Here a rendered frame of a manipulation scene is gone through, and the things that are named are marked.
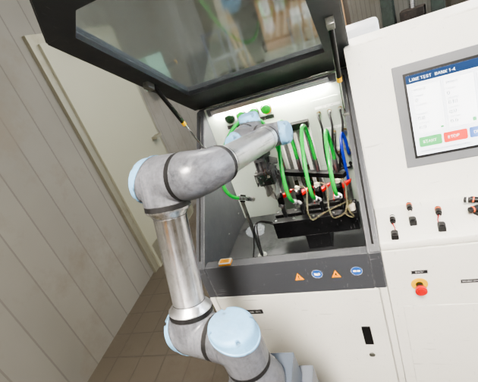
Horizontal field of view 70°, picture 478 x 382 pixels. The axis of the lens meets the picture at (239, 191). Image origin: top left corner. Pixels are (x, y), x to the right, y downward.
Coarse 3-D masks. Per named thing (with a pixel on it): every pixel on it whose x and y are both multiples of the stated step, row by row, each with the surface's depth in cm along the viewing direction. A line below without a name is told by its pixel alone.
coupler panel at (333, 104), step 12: (336, 96) 142; (312, 108) 147; (324, 108) 145; (336, 108) 144; (324, 120) 148; (336, 120) 146; (336, 132) 149; (336, 144) 152; (348, 144) 150; (324, 156) 156; (336, 156) 155; (348, 156) 153
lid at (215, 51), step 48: (48, 0) 74; (96, 0) 79; (144, 0) 82; (192, 0) 84; (240, 0) 87; (288, 0) 90; (336, 0) 91; (96, 48) 96; (144, 48) 103; (192, 48) 108; (240, 48) 112; (288, 48) 118; (192, 96) 145; (240, 96) 154
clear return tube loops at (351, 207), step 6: (342, 180) 130; (300, 186) 135; (306, 192) 133; (342, 204) 131; (348, 204) 130; (354, 204) 130; (330, 210) 131; (348, 210) 122; (354, 210) 131; (318, 216) 130; (348, 216) 126
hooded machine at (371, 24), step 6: (372, 18) 420; (354, 24) 428; (360, 24) 422; (366, 24) 418; (372, 24) 414; (378, 24) 413; (348, 30) 426; (354, 30) 422; (360, 30) 419; (366, 30) 416; (372, 30) 414; (348, 36) 425; (354, 36) 422
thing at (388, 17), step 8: (384, 0) 499; (392, 0) 504; (408, 0) 494; (432, 0) 473; (440, 0) 470; (384, 8) 504; (392, 8) 500; (408, 8) 503; (416, 8) 486; (424, 8) 483; (432, 8) 478; (440, 8) 474; (384, 16) 509; (392, 16) 504; (400, 16) 499; (408, 16) 494; (416, 16) 490; (384, 24) 514; (392, 24) 510
